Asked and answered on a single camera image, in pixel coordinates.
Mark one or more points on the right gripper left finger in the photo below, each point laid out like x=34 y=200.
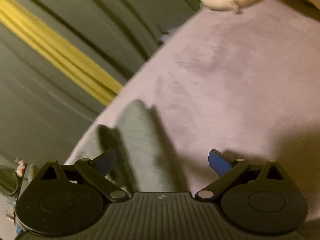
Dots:
x=95 y=172

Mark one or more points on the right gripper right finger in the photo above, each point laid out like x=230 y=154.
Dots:
x=228 y=171

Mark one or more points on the grey sweatpants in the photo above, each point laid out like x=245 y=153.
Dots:
x=146 y=159

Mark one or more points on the grey chair cushion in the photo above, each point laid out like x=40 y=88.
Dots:
x=31 y=171

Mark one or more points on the small pink figurine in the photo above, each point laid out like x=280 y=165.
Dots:
x=21 y=167

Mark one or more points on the grey curtain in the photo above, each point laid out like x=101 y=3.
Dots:
x=43 y=112

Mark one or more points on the round mirror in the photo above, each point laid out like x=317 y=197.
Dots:
x=9 y=181

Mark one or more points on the pink bed blanket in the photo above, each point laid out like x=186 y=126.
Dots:
x=246 y=85

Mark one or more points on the yellow curtain strip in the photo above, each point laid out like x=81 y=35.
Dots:
x=64 y=56

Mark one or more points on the purple box beside bed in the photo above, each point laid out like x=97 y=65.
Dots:
x=166 y=36

